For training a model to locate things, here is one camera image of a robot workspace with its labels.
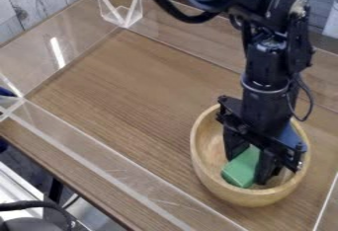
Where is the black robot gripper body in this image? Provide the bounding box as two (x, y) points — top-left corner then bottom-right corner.
(217, 84), (308, 173)

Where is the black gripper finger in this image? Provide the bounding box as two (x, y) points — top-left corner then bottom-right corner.
(255, 148), (282, 185)
(223, 127), (250, 161)

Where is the green rectangular block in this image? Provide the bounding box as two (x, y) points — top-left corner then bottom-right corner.
(221, 145), (261, 189)

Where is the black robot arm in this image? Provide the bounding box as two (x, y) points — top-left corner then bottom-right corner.
(154, 0), (314, 185)

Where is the light wooden bowl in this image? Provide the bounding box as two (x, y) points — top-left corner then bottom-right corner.
(190, 105), (312, 207)

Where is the clear acrylic enclosure wall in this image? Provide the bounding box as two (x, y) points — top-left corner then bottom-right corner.
(0, 0), (338, 231)

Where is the black cable lower left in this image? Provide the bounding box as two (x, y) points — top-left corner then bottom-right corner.
(0, 200), (74, 231)

